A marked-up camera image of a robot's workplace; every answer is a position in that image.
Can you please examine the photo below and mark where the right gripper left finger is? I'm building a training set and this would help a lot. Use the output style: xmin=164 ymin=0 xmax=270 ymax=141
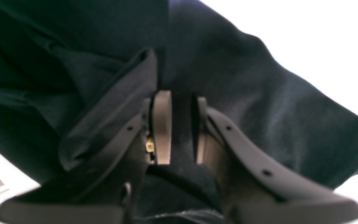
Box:
xmin=0 ymin=91 xmax=172 ymax=224

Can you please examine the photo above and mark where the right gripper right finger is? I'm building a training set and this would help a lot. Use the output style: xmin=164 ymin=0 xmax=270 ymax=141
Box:
xmin=191 ymin=96 xmax=358 ymax=224

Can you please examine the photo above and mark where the black t-shirt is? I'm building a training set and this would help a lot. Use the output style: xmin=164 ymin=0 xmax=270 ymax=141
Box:
xmin=0 ymin=0 xmax=358 ymax=224

